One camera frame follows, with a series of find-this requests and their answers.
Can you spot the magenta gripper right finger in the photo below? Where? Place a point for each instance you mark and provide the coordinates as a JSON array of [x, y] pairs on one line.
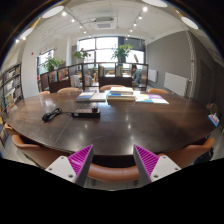
[[152, 167]]

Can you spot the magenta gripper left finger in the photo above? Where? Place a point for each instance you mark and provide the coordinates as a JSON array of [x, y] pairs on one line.
[[73, 168]]

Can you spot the near orange leather chair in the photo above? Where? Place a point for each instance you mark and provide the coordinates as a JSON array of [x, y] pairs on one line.
[[107, 174]]

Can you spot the orange leather chair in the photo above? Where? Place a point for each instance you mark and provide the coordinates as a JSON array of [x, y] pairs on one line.
[[42, 156], [107, 174], [185, 156]]

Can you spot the left orange leather chair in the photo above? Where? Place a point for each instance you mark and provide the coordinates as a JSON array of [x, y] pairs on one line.
[[42, 156]]

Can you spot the right orange leather chair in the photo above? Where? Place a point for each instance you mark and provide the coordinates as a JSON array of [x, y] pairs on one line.
[[185, 156]]

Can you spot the black power strip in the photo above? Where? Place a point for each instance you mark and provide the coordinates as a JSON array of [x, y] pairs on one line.
[[86, 113]]

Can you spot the purple magazine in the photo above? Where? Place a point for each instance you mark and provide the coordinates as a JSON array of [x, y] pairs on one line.
[[158, 99]]

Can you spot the colourful magazine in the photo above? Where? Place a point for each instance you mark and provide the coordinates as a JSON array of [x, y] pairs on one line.
[[143, 98]]

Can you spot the blue book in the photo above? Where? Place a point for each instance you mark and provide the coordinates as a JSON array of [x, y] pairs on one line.
[[85, 96]]

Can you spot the white open book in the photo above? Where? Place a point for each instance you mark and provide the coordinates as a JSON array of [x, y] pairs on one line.
[[98, 97]]

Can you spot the far orange chair right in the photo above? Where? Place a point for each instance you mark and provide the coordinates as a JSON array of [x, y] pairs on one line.
[[157, 91]]

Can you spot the far orange chair left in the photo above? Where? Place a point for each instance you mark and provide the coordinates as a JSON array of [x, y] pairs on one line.
[[68, 89]]

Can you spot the stack of books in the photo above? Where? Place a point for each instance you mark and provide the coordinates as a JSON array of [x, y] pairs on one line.
[[121, 93]]

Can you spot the blue white card box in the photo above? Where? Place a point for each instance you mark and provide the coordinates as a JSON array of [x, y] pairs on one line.
[[214, 119]]

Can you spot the far orange chair middle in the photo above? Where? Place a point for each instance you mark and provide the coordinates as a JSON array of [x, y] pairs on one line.
[[108, 87]]

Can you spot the seated person in background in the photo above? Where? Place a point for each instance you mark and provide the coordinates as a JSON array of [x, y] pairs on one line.
[[137, 75]]

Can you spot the dark wooden shelf divider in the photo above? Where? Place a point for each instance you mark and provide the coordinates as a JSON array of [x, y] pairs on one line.
[[85, 75]]

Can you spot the left potted plant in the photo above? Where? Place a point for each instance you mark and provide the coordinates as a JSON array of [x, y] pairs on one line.
[[51, 64]]

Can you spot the potted plant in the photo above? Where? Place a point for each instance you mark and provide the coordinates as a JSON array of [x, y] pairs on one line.
[[121, 52], [82, 54], [51, 64]]

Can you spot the middle potted plant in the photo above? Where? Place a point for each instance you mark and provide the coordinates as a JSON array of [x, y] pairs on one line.
[[82, 54]]

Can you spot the right potted plant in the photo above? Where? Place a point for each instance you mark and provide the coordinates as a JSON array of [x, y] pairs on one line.
[[121, 52]]

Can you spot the ceiling air conditioner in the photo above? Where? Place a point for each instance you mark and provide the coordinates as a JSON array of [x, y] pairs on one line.
[[104, 23]]

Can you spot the small white wall radiator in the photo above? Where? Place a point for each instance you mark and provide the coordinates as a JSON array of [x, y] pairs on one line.
[[152, 75]]

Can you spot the bookshelf at left wall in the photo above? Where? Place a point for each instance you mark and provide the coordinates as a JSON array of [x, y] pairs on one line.
[[10, 94]]

